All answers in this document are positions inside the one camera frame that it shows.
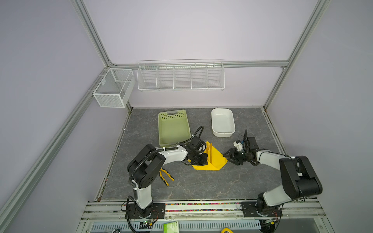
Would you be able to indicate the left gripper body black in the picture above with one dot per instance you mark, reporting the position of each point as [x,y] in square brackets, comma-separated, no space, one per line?
[199,159]

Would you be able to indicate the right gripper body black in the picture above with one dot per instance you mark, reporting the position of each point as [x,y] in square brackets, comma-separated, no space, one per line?
[240,156]

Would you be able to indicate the yellow paper napkin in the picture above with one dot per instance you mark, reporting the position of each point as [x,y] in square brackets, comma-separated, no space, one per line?
[215,159]

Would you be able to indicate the green perforated plastic basket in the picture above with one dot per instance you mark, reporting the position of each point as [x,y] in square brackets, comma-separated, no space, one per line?
[173,127]

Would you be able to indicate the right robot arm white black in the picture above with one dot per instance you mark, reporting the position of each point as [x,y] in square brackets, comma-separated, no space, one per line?
[298,177]

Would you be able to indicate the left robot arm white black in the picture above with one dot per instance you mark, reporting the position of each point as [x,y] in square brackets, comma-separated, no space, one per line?
[145,167]

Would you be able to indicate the white oval plastic tub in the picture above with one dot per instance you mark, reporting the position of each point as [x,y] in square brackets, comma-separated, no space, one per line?
[223,124]

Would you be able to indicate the yellow black pliers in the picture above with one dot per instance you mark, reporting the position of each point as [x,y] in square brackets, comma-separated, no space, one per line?
[162,174]

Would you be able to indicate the green white small box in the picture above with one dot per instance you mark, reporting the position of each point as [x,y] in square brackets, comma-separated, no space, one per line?
[171,227]

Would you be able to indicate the yellow tape measure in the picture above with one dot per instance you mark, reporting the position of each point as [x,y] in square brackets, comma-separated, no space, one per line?
[226,230]

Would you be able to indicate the small white mesh basket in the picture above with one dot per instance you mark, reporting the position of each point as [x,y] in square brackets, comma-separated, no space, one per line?
[115,88]

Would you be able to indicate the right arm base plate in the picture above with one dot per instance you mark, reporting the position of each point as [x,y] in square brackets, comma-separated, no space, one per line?
[249,209]

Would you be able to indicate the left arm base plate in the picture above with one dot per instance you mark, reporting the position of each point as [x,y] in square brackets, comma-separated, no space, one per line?
[154,210]

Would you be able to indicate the long white wire shelf basket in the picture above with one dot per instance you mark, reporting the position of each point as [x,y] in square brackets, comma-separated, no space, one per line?
[181,75]

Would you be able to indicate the aluminium frame rail base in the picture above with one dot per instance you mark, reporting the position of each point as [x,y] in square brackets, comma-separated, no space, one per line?
[206,217]

